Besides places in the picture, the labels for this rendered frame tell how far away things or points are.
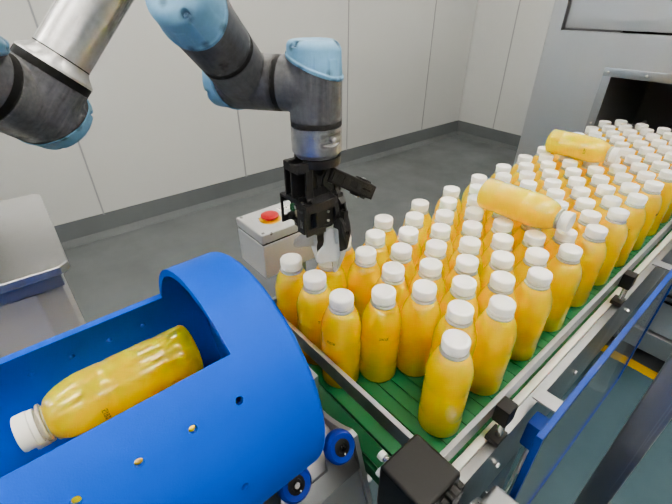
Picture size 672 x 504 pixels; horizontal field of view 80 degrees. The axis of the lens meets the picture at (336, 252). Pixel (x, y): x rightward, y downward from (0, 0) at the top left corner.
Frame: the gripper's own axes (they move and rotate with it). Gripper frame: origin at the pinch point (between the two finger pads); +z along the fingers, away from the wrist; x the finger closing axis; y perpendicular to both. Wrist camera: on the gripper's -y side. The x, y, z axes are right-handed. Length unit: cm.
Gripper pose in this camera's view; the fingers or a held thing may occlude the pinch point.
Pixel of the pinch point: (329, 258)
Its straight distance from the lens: 72.3
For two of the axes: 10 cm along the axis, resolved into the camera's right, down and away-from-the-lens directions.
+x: 6.5, 4.1, -6.4
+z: 0.0, 8.4, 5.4
